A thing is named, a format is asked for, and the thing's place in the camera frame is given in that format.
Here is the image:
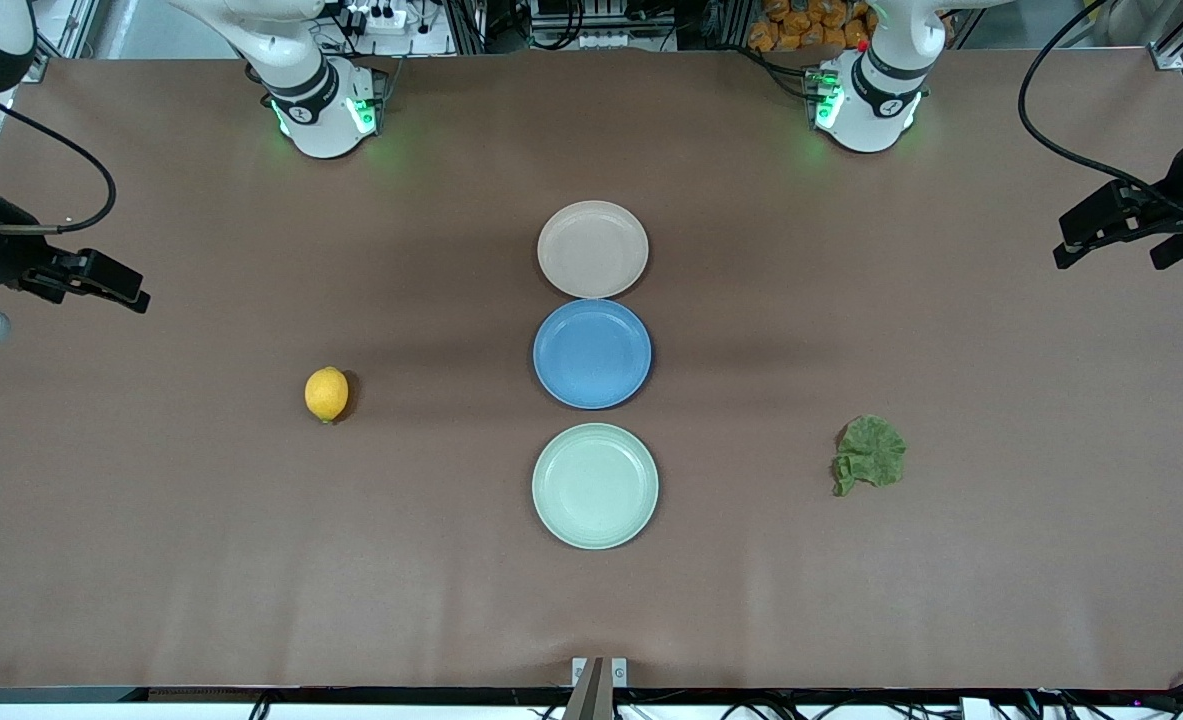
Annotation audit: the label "yellow lemon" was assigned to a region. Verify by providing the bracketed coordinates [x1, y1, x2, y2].
[304, 366, 350, 424]

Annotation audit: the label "green lettuce leaf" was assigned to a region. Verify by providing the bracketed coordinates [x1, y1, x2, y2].
[832, 415, 908, 498]

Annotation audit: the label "brown table cover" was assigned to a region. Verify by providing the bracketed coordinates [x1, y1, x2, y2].
[0, 48, 1183, 693]

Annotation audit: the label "orange snack bags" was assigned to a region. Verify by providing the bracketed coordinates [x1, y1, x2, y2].
[748, 0, 877, 54]

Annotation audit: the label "white power strip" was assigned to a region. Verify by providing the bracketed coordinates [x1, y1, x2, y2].
[336, 0, 414, 37]

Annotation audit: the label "blue plate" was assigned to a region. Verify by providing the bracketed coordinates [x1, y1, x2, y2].
[533, 298, 653, 411]

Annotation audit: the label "beige plate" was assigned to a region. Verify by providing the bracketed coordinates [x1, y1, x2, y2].
[537, 200, 650, 300]

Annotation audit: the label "pale green plate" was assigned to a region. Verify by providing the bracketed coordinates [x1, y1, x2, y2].
[531, 422, 660, 551]

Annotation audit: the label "black equipment rack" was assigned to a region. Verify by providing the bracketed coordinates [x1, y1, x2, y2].
[446, 0, 752, 54]

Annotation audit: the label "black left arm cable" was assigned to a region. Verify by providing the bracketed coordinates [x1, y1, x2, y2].
[1017, 0, 1183, 216]

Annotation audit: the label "metal table edge bracket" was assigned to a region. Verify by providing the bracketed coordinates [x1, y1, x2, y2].
[571, 657, 629, 720]

